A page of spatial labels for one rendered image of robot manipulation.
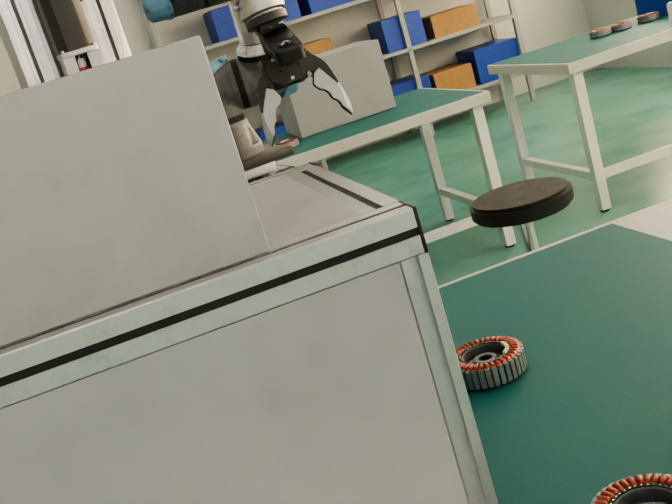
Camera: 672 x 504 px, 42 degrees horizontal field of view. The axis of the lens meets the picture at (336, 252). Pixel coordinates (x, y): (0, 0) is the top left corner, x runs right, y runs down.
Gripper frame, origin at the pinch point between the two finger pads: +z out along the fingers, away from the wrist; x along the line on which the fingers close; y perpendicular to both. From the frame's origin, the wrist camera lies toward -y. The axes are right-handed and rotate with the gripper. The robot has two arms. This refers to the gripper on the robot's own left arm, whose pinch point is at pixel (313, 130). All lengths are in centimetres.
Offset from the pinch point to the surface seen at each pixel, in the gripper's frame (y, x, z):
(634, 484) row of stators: -64, -6, 45
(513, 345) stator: -25.0, -11.1, 39.3
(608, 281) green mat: -7, -36, 42
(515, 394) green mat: -31, -7, 44
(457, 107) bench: 240, -104, 10
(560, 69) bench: 250, -161, 12
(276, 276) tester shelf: -65, 19, 12
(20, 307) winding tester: -65, 40, 6
